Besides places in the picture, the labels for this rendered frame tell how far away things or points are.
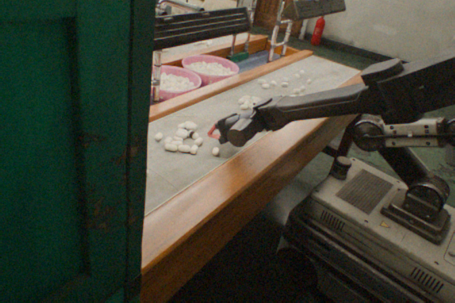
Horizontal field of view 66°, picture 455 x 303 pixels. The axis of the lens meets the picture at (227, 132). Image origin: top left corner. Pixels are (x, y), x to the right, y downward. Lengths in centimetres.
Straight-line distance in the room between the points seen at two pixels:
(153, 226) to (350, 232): 88
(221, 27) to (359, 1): 471
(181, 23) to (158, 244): 55
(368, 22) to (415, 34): 65
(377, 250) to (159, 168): 87
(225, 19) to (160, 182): 53
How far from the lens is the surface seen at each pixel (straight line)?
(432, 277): 144
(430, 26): 563
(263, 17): 615
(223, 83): 149
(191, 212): 81
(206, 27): 104
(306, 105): 80
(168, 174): 95
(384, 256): 146
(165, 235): 76
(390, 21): 567
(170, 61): 166
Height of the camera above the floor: 132
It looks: 30 degrees down
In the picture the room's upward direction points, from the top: 10 degrees clockwise
